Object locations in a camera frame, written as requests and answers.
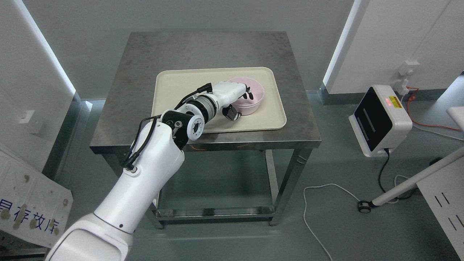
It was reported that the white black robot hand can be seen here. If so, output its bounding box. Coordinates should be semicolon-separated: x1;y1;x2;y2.
212;81;254;121

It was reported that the pink bowl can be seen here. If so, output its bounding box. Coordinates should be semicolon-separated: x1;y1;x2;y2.
232;97;262;116
227;77;265;109

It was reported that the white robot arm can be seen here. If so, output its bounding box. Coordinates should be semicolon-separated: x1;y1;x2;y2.
45;83;223;261

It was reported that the cream plastic tray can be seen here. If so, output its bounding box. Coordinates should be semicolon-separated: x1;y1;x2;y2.
152;67;287;134

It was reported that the stainless steel table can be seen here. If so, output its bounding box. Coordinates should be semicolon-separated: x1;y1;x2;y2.
91;32;321;226

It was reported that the white black box device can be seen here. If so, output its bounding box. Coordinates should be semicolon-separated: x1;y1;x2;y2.
349;84;413;157

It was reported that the white stand leg with caster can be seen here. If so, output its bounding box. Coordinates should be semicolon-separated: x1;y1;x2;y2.
357;147;464;213

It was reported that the white sign with blue text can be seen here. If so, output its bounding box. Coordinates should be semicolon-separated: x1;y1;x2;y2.
0;152;74;248

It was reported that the white perforated panel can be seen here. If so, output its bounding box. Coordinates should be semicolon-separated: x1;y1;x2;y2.
417;165;464;260

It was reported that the white wall socket plug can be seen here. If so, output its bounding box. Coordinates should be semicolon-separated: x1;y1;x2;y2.
393;60;420;97

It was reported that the orange cable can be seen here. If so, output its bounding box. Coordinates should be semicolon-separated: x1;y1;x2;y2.
406;86;461;132

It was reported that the white floor cable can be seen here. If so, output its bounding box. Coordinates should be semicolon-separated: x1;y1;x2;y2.
303;175;409;261

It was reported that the white wall switch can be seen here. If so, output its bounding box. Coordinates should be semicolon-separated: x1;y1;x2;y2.
18;110;35;124

